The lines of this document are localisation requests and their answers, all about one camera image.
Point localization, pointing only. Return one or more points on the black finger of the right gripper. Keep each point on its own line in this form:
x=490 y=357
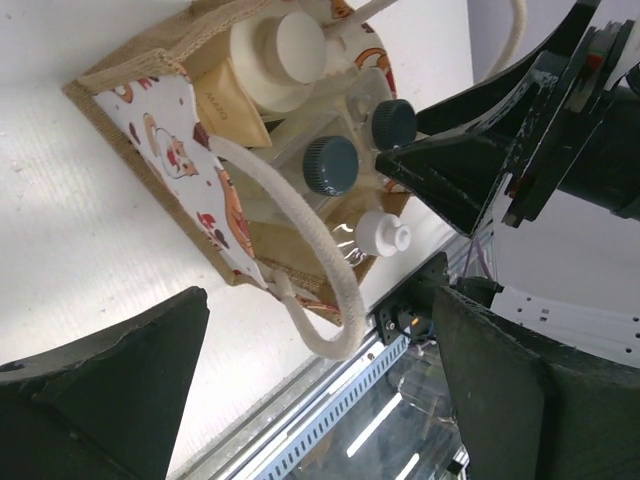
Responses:
x=480 y=98
x=457 y=173

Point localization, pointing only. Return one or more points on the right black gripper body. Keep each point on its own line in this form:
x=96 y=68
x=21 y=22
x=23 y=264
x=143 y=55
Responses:
x=585 y=119

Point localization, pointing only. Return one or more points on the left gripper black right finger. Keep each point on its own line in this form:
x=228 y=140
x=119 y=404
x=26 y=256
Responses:
x=530 y=407

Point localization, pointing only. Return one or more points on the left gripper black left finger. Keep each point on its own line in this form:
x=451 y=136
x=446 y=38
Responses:
x=108 y=405

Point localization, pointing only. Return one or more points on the clear square bottle dark cap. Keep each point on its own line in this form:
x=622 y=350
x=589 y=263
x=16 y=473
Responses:
x=380 y=121

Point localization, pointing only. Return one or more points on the brown canvas tote bag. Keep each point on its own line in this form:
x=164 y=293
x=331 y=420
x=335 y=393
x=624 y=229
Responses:
x=232 y=203

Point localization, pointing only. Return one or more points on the clear bottle white cap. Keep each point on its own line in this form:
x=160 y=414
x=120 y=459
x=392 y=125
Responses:
x=370 y=234

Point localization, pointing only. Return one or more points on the white cream jar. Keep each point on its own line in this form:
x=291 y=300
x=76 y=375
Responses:
x=278 y=54

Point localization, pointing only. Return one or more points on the beige sachet packet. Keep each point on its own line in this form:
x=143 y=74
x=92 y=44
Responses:
x=226 y=110

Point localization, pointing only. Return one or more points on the aluminium rail frame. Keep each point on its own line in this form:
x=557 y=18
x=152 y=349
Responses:
x=236 y=416

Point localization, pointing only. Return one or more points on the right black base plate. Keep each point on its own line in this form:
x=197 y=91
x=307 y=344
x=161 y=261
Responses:
x=406 y=310

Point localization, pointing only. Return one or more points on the grey slotted cable duct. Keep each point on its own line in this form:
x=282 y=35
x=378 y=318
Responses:
x=381 y=426

